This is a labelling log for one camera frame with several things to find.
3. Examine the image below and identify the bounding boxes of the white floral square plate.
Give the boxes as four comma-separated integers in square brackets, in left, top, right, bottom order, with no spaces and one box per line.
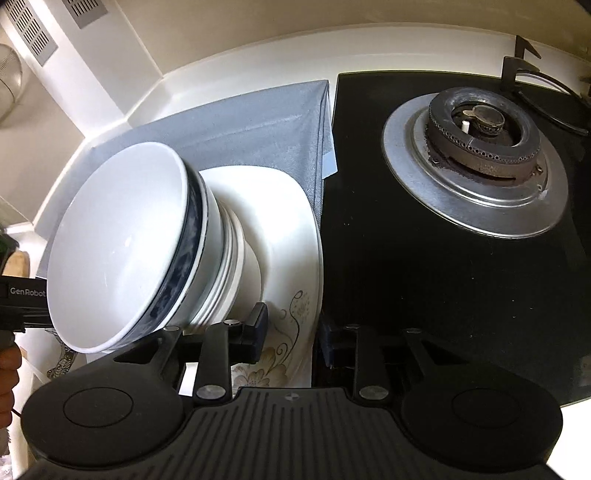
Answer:
[46,167,324,393]

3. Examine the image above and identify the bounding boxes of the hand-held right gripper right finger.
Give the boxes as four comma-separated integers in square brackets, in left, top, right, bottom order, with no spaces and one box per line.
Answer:
[318,322,465,401]

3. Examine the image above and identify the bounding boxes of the grey vent grille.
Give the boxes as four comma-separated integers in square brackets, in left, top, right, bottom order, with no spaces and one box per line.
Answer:
[60,0,110,29]
[0,0,59,64]

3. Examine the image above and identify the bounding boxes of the black pan support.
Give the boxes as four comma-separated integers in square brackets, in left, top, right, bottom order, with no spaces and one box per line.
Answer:
[501,34,591,137]

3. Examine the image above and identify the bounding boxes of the grey fabric mat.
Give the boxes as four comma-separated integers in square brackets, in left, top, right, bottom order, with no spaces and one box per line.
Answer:
[36,79,337,275]

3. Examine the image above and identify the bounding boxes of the plain white bowl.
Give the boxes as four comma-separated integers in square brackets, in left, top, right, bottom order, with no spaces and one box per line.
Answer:
[191,205,263,324]

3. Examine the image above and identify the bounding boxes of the person's left hand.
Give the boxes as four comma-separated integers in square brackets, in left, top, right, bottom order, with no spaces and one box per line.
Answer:
[0,344,22,430]

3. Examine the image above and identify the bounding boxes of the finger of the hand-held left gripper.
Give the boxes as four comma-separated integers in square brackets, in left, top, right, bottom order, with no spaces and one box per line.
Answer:
[18,310,58,333]

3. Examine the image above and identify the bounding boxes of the teal swirl bowl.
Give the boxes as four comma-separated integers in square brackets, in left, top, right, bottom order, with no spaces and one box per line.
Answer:
[164,173,228,329]

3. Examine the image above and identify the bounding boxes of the black glass gas stove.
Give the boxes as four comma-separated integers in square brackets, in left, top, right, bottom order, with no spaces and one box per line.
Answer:
[311,65,591,409]

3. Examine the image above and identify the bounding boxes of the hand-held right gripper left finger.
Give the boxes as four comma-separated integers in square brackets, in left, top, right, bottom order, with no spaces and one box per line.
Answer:
[113,302,269,403]

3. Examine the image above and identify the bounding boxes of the gas burner with silver ring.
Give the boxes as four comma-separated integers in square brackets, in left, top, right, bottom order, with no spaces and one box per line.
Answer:
[381,95,570,240]

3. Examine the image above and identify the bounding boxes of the white bowl with blue pattern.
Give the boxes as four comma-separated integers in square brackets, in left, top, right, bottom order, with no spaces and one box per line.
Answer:
[45,142,206,355]

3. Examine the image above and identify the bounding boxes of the metal strainer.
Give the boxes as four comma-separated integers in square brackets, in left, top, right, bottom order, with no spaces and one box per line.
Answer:
[0,44,24,126]

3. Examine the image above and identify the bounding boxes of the round gas burner head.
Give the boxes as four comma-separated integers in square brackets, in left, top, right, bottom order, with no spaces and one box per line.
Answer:
[426,88,542,182]

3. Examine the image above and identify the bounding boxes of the wooden board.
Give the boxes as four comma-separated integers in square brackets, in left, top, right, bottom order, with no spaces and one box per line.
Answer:
[7,250,32,278]

